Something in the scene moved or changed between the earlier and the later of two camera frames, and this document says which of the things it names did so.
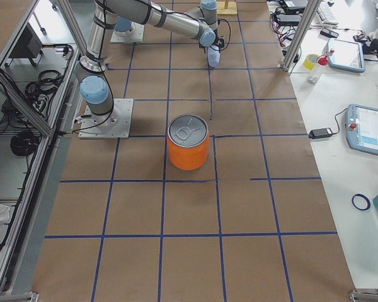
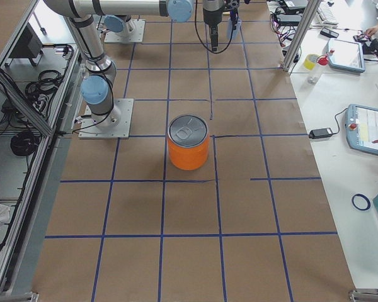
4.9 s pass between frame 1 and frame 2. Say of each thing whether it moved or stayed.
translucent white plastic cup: moved
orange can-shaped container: stayed
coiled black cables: stayed
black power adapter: stayed
